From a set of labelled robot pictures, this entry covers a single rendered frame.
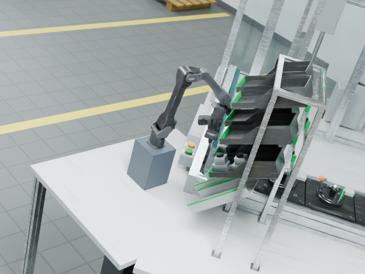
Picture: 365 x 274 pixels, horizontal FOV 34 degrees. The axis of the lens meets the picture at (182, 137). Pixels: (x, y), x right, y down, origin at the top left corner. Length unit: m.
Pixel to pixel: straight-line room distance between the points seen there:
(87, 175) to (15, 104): 2.21
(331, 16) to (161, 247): 1.78
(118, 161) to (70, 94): 2.31
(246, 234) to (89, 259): 1.22
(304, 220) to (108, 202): 0.91
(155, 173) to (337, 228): 0.87
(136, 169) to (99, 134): 1.94
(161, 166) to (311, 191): 0.75
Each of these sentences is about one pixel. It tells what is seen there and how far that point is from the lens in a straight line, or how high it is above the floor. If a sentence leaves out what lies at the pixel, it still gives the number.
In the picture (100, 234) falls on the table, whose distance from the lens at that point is 2.47.
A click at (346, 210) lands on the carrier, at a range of 2.93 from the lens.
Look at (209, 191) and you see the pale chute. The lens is 2.56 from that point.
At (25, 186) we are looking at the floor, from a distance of 4.05.
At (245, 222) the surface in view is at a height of 0.86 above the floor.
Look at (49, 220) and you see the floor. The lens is 3.81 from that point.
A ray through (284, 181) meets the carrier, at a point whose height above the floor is 0.99.
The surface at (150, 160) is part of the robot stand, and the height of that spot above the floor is 1.03.
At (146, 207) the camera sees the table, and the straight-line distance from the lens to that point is 2.66.
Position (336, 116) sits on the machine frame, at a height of 1.04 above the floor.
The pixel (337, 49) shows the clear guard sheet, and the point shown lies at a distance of 4.03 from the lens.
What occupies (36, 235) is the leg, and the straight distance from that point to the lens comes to 3.01.
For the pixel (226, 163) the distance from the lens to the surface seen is 2.39.
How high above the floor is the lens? 2.50
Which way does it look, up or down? 31 degrees down
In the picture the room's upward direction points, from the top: 16 degrees clockwise
